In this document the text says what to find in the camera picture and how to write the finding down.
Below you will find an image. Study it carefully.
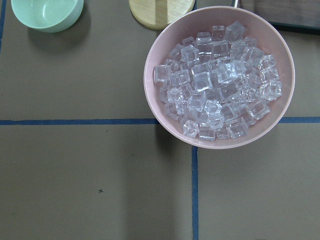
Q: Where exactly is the clear ice cubes pile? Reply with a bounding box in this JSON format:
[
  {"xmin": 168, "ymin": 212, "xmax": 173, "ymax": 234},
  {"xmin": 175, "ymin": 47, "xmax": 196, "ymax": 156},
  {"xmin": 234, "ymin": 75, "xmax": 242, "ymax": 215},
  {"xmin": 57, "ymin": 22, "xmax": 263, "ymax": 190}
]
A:
[{"xmin": 153, "ymin": 21, "xmax": 282, "ymax": 141}]

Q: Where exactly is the pink bowl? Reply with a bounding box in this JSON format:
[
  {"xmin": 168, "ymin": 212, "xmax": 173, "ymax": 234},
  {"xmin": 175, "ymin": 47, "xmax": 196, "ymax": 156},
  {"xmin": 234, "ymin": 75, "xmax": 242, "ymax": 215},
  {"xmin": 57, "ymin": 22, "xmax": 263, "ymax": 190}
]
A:
[{"xmin": 143, "ymin": 6, "xmax": 295, "ymax": 150}]

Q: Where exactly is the wooden stand round base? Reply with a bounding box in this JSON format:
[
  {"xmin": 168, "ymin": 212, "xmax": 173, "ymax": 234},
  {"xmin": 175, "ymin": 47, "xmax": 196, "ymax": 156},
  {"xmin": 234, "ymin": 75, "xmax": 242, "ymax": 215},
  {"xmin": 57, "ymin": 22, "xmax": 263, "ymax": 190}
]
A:
[{"xmin": 128, "ymin": 0, "xmax": 196, "ymax": 30}]

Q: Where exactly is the mint green bowl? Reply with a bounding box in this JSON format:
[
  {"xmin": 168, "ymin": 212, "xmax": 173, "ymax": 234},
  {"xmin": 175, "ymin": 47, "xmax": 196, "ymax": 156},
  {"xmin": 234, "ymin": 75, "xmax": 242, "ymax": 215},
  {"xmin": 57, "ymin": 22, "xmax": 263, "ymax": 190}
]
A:
[{"xmin": 11, "ymin": 0, "xmax": 84, "ymax": 33}]

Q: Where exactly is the dark framed board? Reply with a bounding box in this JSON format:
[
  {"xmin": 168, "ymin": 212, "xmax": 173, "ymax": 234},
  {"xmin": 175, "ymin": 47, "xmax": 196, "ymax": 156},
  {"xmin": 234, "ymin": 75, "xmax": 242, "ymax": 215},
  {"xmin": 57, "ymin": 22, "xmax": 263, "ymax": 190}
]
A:
[{"xmin": 237, "ymin": 0, "xmax": 320, "ymax": 35}]

